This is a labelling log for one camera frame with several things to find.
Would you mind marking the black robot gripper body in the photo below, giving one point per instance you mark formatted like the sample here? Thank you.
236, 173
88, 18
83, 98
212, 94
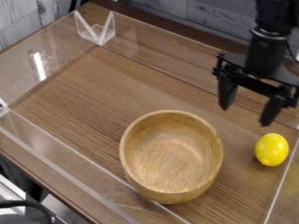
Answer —
279, 83

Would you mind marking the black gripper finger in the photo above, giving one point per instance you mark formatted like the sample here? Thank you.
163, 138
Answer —
271, 110
227, 89

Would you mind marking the yellow lemon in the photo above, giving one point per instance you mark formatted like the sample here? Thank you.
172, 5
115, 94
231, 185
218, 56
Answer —
271, 149

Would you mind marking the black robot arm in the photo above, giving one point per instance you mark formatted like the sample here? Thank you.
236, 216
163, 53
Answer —
259, 70

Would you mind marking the brown wooden bowl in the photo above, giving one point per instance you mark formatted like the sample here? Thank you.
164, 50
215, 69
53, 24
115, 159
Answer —
171, 155

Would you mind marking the clear acrylic corner bracket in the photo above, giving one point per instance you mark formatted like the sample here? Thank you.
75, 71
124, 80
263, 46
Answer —
99, 34

